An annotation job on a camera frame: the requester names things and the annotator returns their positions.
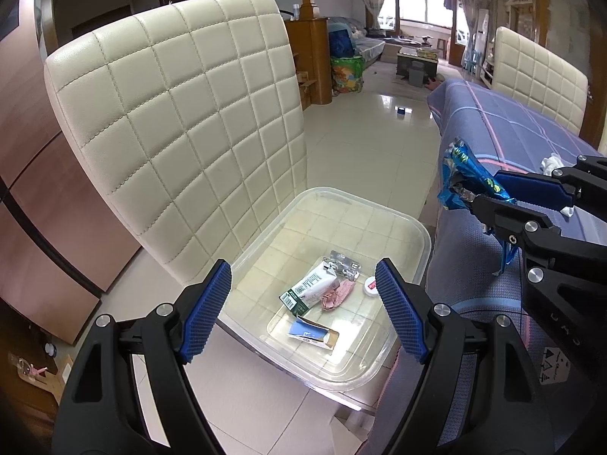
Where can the blue snack wrapper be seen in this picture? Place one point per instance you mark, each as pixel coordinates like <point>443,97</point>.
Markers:
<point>462,170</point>

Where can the brown glossy cabinet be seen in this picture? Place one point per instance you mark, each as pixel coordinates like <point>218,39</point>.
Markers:
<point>42,189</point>

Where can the grey stool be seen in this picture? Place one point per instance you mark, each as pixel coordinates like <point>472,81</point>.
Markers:
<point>416,77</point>

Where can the pink wrapper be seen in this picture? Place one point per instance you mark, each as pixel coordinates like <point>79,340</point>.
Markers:
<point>337,295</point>

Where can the white tissue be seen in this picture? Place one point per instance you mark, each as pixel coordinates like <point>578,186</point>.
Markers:
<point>552,162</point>

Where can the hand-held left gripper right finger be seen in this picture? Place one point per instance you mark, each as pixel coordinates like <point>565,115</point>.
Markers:
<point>400,313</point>

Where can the grey covered sofa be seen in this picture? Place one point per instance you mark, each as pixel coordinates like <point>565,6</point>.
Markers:
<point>365,42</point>

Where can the blue plaid tablecloth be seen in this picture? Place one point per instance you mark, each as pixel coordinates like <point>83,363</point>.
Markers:
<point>479,275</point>

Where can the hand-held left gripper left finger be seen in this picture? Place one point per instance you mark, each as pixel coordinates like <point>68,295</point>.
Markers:
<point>204,313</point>

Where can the silver blister pack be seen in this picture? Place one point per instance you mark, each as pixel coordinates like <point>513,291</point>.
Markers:
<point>344,263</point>

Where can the wooden partition counter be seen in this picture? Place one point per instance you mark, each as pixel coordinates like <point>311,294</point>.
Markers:
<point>310,57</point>

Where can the colourful printed bag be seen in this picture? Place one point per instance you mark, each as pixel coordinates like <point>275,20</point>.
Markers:
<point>347,76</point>

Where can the torn blue carton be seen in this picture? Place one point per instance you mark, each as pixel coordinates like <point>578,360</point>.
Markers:
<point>310,332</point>

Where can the window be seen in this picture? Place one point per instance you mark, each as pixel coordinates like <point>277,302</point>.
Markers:
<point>424,4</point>

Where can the white green milk carton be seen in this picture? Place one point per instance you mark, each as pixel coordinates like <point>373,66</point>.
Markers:
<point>313,289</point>

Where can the cream quilted chair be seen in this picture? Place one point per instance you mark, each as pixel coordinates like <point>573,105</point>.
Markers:
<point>536,71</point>
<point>180,118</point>

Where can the white bottle cap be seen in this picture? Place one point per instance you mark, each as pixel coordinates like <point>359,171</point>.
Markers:
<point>371,288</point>

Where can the small blue object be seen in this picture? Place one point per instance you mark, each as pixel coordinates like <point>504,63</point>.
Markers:
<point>402,112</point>

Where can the coffee table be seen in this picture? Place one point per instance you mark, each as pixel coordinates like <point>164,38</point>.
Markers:
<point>419,57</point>

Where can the pile of cardboard boxes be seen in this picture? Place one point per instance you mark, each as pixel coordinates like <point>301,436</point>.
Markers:
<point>306,87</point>

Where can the white standing air conditioner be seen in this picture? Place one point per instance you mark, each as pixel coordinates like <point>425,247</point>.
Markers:
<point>483,40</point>

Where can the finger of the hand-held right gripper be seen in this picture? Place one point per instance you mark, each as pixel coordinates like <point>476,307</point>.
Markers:
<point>512,220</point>
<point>536,187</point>

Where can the clear plastic storage bin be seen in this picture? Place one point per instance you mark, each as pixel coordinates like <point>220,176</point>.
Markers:
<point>265,265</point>

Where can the blue bag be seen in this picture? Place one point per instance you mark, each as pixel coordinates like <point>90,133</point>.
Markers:
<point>341,42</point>

